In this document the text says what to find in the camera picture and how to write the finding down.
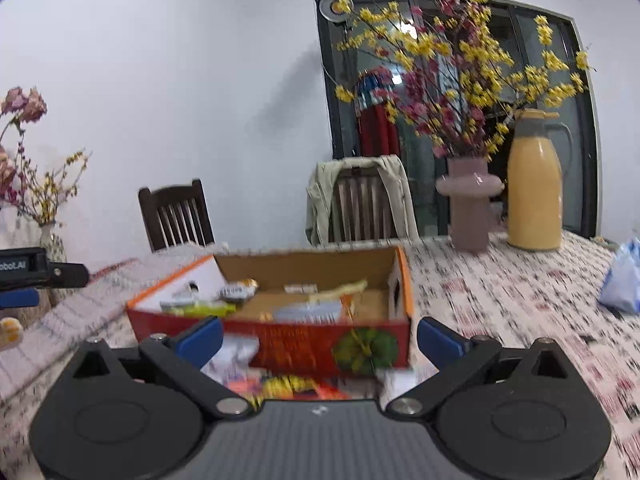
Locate blue white plastic bag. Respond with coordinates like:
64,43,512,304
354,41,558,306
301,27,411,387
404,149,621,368
597,236,640,317

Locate dark wooden chair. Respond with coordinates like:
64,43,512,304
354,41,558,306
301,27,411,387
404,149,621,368
138,179,216,254

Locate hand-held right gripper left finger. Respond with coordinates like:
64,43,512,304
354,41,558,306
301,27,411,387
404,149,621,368
62,316,253,421

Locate pink ceramic vase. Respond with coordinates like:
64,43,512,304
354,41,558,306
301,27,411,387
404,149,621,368
436,156,504,254

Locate round ring lamp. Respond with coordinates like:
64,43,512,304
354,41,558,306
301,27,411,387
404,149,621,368
319,0,354,19

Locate large pink white vase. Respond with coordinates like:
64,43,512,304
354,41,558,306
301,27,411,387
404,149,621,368
0,205,44,251

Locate yellow white snack packet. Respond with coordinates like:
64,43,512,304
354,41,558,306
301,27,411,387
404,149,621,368
0,317,24,351

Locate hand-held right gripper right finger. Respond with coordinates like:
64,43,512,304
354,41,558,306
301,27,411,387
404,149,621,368
386,316,581,419

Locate red cardboard box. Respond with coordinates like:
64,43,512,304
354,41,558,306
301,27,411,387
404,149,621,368
125,245,416,379

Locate thin yellow flower twigs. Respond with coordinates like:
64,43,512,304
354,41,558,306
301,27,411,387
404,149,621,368
15,149,91,226

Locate dark framed glass door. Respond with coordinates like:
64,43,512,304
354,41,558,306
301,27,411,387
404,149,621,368
312,0,601,244

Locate wooden chair with jacket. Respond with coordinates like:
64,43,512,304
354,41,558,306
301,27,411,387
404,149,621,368
327,166,402,244

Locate red hanging garment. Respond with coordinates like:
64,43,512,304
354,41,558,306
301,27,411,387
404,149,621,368
356,71,401,159

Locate dried pink roses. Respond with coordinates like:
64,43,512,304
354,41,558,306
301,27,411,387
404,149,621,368
0,86,49,207

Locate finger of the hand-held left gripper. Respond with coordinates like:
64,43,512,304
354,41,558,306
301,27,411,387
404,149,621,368
0,288,40,310
47,263,91,290

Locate yellow thermos jug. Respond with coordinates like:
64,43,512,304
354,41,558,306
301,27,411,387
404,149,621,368
506,108,573,252

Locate small floral vase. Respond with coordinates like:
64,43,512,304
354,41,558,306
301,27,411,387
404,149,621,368
39,224,69,307

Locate green cookie packet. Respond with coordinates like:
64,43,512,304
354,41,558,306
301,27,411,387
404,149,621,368
160,299,237,318

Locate dark pink blossom branches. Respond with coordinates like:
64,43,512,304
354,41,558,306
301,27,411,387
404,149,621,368
384,0,502,159

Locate small silver snack packet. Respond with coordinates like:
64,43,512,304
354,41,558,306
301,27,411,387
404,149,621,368
218,280,259,304

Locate chair with beige jacket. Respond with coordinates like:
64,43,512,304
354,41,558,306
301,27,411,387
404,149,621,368
306,155,420,247

